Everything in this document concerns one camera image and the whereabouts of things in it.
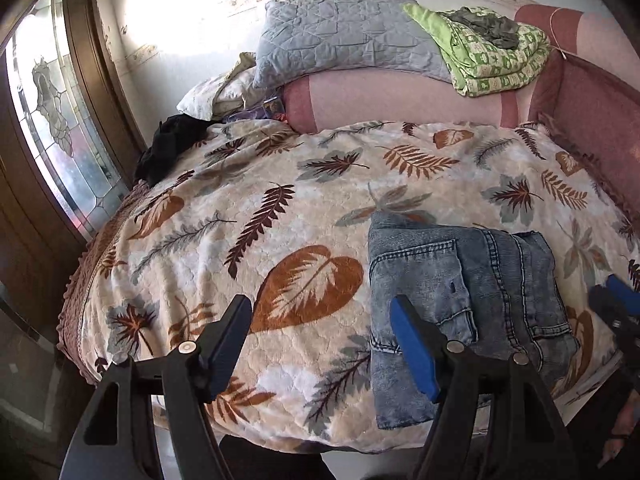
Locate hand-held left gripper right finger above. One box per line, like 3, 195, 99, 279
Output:
390, 294, 582, 480

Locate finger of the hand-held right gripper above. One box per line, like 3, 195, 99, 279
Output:
587, 284, 628, 332
606, 273, 640, 317

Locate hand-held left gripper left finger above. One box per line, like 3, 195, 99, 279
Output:
60, 294, 253, 480

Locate grey-blue denim pants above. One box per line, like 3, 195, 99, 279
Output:
367, 210, 581, 431

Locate person's foot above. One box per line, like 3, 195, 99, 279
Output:
599, 399, 640, 467

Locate pink fringed bed cover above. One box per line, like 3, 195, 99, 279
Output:
56, 180, 151, 386

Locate leaf-print cream blanket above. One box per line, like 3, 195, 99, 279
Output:
80, 120, 640, 456

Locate pink padded headboard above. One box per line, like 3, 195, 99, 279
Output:
515, 4, 640, 231

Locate black crumpled garment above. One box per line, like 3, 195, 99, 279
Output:
134, 114, 208, 186

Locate pink bolster cushion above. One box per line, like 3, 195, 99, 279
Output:
281, 67, 538, 135

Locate purple packet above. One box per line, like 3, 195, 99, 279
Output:
222, 97, 288, 124

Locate green patterned folded quilt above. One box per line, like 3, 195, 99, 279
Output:
402, 2, 552, 98

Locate white floral pillow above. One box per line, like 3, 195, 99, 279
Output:
177, 51, 263, 122

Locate wooden door with stained glass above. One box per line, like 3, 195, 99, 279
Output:
0, 0, 145, 461

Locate grey crumpled cloth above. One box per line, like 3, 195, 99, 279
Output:
446, 6, 521, 50

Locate grey quilted pillow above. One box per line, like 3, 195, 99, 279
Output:
251, 0, 453, 90

